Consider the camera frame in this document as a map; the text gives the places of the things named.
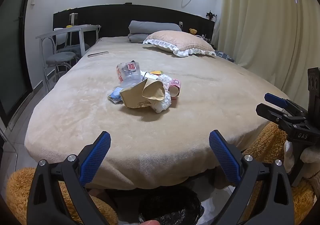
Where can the small brown teddy bear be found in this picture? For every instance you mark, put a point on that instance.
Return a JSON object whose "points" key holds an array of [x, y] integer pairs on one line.
{"points": [[193, 31]]}

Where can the cream curtain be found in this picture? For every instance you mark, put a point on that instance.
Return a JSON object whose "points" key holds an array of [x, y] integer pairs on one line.
{"points": [[262, 27]]}

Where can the grey cushioned metal stool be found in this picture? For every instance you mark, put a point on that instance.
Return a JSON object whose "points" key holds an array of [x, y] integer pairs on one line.
{"points": [[60, 58]]}

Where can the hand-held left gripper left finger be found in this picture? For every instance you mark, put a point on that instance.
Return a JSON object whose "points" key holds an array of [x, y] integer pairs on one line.
{"points": [[96, 157]]}

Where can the white table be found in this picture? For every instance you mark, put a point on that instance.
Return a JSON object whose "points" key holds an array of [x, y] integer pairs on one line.
{"points": [[65, 30]]}

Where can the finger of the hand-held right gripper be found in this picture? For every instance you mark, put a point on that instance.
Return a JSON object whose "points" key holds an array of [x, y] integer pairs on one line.
{"points": [[275, 100], [267, 112]]}

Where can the dark decorative figure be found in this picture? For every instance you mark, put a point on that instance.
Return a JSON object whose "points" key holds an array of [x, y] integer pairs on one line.
{"points": [[211, 15]]}

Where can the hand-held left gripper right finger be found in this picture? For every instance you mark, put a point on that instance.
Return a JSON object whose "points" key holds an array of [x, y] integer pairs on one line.
{"points": [[225, 157]]}

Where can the small bedside bottles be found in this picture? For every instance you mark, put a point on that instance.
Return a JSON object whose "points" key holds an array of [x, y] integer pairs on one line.
{"points": [[206, 39]]}

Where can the brown paper bag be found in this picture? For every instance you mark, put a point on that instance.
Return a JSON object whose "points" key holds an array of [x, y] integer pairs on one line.
{"points": [[135, 96]]}

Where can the black headboard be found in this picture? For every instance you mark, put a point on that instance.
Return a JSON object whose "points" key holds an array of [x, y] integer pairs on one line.
{"points": [[112, 19]]}

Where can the clear plastic cup red label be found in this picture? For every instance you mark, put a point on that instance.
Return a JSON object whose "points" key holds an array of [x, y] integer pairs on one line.
{"points": [[130, 74]]}

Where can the blue patterned cloth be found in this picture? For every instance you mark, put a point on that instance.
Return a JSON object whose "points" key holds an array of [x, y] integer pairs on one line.
{"points": [[225, 56]]}

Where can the black-lined trash bin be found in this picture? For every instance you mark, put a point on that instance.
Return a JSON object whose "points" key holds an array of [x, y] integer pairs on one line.
{"points": [[170, 205]]}

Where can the black remote control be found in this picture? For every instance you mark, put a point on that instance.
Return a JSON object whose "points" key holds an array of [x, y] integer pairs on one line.
{"points": [[98, 54]]}

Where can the person's left leg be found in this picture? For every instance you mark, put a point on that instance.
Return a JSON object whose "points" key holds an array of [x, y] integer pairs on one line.
{"points": [[17, 185]]}

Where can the blue and white packet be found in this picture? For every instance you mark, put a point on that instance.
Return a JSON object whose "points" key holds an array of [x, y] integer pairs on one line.
{"points": [[115, 95]]}

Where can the clear plastic wrap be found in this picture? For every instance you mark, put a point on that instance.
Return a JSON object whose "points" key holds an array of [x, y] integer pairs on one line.
{"points": [[161, 106]]}

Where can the white tabletop stand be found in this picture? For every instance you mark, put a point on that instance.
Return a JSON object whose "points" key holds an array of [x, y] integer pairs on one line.
{"points": [[73, 18]]}

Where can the beige plush bed blanket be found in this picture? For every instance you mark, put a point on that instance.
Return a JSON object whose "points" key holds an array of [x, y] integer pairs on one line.
{"points": [[200, 102]]}

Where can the person's leg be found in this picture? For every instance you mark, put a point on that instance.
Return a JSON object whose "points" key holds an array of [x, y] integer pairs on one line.
{"points": [[17, 185], [270, 140]]}

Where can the person's right hand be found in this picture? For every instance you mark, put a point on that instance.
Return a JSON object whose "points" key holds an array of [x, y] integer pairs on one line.
{"points": [[311, 157]]}

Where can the person's right leg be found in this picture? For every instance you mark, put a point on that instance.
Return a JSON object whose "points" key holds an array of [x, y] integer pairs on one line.
{"points": [[270, 140]]}

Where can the pink cake box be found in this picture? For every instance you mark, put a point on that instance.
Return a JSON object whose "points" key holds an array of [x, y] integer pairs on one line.
{"points": [[175, 87]]}

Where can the yellow wrapper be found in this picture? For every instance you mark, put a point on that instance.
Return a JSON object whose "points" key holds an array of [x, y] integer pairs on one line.
{"points": [[155, 72]]}

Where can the white wrapper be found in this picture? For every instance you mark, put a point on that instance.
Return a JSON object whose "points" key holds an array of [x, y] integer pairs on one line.
{"points": [[147, 76]]}

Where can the pink pillow white frill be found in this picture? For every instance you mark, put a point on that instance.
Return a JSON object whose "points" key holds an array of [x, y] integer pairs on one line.
{"points": [[180, 41]]}

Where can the folded grey blanket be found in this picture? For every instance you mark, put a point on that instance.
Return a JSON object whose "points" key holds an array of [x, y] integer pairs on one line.
{"points": [[150, 27]]}

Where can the white-backed chair grey cushion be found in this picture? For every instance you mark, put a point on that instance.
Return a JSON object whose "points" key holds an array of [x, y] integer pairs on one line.
{"points": [[72, 47]]}

